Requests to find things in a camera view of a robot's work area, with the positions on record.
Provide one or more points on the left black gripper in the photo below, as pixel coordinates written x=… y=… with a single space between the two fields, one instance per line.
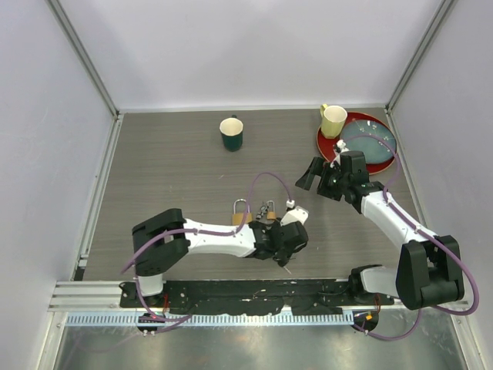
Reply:
x=276 y=222

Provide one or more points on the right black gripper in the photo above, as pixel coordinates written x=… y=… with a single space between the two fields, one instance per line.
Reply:
x=316 y=169

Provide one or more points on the black-headed keys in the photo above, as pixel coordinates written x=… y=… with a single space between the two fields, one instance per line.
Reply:
x=285 y=266

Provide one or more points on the small brass long-shackle padlock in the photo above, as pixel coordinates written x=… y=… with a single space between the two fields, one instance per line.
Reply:
x=271 y=213

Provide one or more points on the keys with panda keychain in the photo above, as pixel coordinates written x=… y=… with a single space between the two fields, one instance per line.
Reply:
x=262 y=212

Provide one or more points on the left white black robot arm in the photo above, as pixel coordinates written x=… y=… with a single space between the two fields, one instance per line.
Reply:
x=162 y=241

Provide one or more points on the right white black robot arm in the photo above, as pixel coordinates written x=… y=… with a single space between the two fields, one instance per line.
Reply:
x=428 y=273

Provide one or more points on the red round tray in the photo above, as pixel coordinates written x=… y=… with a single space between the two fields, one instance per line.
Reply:
x=325 y=146

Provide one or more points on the large brass padlock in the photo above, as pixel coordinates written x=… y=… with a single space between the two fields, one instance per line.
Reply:
x=241 y=212

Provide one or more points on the yellow mug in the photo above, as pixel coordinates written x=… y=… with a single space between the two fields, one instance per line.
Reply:
x=333 y=119

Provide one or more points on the blue ceramic plate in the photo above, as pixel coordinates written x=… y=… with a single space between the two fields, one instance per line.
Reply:
x=372 y=138

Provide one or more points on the dark green mug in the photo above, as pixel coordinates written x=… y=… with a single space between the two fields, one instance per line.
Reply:
x=231 y=130

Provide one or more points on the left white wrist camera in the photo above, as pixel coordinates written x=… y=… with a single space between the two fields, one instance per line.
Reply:
x=293 y=214

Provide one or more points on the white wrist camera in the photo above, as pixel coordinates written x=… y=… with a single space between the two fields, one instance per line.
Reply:
x=293 y=214
x=339 y=147

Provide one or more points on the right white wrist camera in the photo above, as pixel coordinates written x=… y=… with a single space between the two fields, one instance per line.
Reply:
x=339 y=147

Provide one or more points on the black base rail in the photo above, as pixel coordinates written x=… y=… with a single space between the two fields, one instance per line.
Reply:
x=261 y=297

